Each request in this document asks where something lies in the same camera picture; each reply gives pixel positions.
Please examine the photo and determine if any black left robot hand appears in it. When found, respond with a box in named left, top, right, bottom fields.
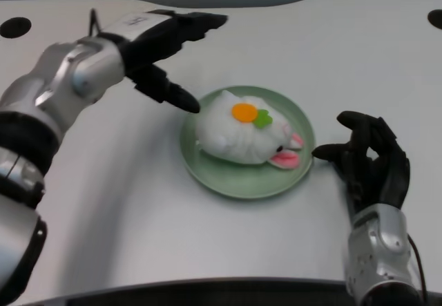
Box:
left=98, top=8, right=229, bottom=114

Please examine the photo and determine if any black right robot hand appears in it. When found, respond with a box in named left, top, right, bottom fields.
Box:
left=311, top=111, right=411, bottom=213

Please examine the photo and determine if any white rabbit plush doll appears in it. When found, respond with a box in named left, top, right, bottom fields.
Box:
left=195, top=89, right=305, bottom=171

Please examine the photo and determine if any green round plate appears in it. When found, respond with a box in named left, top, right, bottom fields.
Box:
left=179, top=84, right=316, bottom=200

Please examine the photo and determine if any black table cable grommet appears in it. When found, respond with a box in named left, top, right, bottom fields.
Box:
left=427, top=9, right=442, bottom=30
left=0, top=17, right=32, bottom=39

